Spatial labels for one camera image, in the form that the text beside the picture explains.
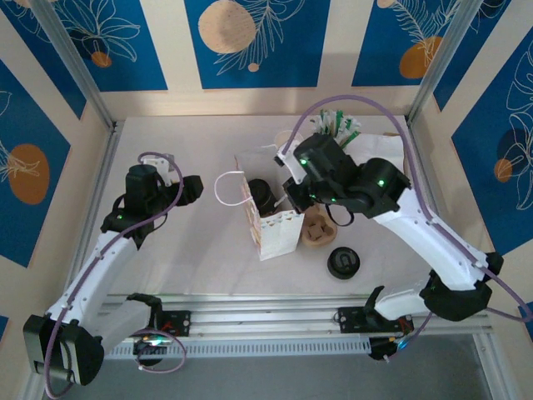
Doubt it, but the black plastic cup lid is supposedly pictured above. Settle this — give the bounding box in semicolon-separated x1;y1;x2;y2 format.
248;178;276;212
326;247;361;280

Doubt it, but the white pastel print paper bag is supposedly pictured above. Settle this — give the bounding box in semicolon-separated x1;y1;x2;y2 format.
214;143;304;263

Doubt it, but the brown cardboard cup carrier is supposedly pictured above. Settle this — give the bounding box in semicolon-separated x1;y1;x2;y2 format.
300;203;337;248

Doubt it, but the stack of cream paper cups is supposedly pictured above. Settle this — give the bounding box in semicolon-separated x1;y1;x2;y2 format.
274;130;296;154

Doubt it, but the black left controller board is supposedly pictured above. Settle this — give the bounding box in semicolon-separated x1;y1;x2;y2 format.
132;332;172;368

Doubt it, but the black controller board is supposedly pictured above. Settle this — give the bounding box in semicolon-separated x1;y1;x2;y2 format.
368;336;411;363
132;332;172;368

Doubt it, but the black right controller board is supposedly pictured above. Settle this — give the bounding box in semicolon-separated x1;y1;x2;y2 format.
368;336;411;363

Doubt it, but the aluminium side rail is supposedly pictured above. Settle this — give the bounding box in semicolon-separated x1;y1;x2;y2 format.
406;120;467;299
60;120;124;309

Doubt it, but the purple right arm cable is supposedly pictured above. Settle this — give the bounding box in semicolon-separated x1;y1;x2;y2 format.
285;94;533;363

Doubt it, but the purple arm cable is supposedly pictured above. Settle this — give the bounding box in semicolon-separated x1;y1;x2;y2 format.
285;94;533;363
43;152;189;400

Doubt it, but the aluminium frame rail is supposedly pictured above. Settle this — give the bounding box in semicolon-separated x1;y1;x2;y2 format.
35;293;491;341

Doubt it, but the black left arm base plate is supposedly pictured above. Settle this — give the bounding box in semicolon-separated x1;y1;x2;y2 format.
160;310;192;337

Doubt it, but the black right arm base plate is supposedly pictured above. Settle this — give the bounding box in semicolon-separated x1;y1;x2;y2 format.
336;306;413;334

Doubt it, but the aluminium frame post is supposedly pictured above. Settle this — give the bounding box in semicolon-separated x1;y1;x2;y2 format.
406;0;481;128
31;0;118;130

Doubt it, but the grey slotted cable duct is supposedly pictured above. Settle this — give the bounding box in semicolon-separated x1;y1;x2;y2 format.
52;339;372;358

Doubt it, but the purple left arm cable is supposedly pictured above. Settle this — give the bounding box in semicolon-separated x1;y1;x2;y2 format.
43;152;189;400

